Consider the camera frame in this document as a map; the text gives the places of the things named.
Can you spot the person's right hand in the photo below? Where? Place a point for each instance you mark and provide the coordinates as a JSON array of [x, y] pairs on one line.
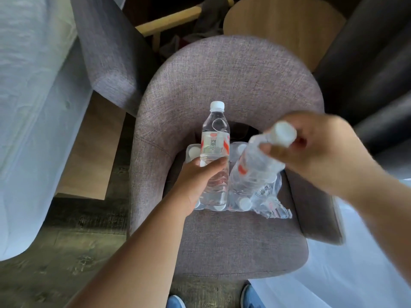
[[324, 153]]

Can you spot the person's left hand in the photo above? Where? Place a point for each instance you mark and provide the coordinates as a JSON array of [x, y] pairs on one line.
[[194, 182]]

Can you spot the person's left thumb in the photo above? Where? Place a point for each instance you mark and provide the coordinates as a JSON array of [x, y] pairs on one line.
[[213, 164]]

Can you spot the person's right thumb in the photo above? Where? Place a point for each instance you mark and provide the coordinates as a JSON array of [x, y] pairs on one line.
[[273, 153]]

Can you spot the clear water bottle red label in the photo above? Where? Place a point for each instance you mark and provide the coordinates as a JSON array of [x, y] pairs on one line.
[[257, 166], [214, 137]]

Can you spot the person's left forearm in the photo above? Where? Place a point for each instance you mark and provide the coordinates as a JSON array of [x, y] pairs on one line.
[[135, 253]]

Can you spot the person's right forearm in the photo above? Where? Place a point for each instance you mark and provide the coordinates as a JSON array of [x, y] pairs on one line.
[[385, 205]]

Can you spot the plastic-wrapped pack of water bottles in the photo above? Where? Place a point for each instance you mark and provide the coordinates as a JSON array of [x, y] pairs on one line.
[[266, 203]]

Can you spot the grey-purple fabric armchair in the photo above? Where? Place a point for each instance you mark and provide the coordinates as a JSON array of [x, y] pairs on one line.
[[231, 80]]

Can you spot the round wooden table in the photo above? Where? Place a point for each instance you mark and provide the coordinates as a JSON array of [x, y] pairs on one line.
[[285, 28]]

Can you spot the light wooden table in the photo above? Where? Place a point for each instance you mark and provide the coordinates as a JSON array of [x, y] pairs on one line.
[[88, 150]]

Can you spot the dark grey curtain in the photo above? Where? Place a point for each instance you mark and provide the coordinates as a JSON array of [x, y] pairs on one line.
[[369, 60]]

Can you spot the white sheer curtain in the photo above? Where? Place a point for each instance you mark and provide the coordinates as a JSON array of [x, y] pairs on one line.
[[350, 263], [35, 109]]

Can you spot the person's right blue shoe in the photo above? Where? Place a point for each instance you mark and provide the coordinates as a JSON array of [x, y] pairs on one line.
[[252, 298]]

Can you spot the person's blue shoe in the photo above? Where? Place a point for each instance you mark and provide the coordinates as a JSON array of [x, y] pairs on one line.
[[252, 298], [176, 302]]

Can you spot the person's left blue shoe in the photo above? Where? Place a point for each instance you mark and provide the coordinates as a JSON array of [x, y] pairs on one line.
[[176, 302]]

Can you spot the light wooden chair frame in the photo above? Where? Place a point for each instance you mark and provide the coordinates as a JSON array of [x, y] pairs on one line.
[[168, 20]]

